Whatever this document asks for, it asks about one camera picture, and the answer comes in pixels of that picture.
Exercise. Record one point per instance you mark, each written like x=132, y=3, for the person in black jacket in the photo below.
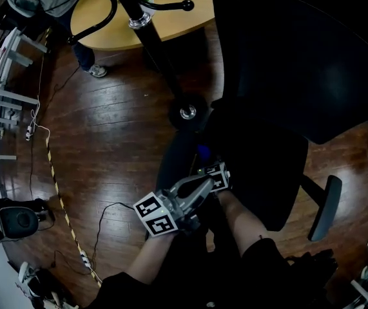
x=203, y=285

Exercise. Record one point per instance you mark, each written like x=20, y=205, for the person's right forearm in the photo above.
x=240, y=217

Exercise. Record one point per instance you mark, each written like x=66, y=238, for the person's left forearm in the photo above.
x=153, y=259

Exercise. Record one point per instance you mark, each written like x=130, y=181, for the round wooden table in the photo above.
x=116, y=27

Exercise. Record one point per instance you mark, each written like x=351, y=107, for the black bag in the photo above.
x=315, y=266

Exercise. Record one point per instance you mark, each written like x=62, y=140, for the black coat rack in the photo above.
x=158, y=47

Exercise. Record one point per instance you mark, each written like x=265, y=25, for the black office chair seat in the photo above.
x=267, y=172

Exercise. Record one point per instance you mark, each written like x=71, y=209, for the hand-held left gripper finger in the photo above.
x=199, y=196
x=190, y=180

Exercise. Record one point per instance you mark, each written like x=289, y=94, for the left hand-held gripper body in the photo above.
x=158, y=214

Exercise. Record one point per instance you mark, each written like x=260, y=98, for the black office chair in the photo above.
x=299, y=60

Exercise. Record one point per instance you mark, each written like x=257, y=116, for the blue cloth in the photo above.
x=203, y=151

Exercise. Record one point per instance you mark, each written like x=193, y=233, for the black white round device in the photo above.
x=19, y=220

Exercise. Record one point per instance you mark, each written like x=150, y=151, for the yellow black floor tape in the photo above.
x=64, y=211

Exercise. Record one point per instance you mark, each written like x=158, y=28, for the white power strip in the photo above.
x=86, y=258

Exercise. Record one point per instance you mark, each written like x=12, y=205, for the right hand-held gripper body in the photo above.
x=219, y=179

